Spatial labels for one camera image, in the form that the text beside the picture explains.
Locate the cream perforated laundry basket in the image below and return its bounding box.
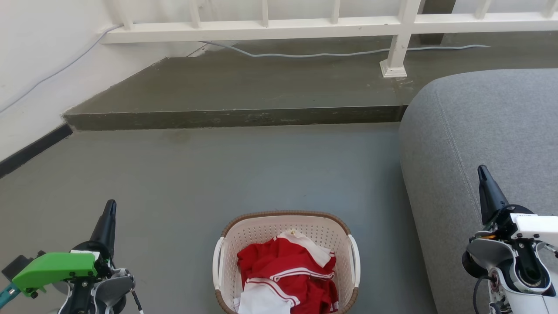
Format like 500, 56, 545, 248
212, 211, 361, 314

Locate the grey fabric sofa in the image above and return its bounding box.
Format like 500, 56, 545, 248
399, 68, 558, 314

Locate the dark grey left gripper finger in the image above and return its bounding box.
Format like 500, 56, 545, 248
89, 200, 117, 259

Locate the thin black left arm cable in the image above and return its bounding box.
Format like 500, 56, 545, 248
130, 288, 144, 314

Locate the red white-striped garment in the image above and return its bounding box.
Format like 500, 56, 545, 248
237, 230, 340, 314

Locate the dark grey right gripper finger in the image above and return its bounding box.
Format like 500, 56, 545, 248
477, 165, 510, 225

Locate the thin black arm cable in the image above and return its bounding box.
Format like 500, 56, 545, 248
473, 275, 494, 314
130, 288, 144, 314

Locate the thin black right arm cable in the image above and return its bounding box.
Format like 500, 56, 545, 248
473, 275, 494, 314

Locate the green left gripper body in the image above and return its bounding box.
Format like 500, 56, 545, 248
1, 241, 110, 299

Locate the grey floor cable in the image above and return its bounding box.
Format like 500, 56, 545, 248
201, 41, 491, 58

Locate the grey wall cable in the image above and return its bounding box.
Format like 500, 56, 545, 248
0, 24, 125, 115

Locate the black baseboard strip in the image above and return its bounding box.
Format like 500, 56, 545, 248
0, 123, 74, 178

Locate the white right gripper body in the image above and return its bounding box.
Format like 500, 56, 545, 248
481, 203, 558, 248

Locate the white garment with red trim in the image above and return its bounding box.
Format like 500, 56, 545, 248
233, 277, 301, 314

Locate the white wooden railing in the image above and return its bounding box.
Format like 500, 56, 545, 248
99, 0, 558, 79

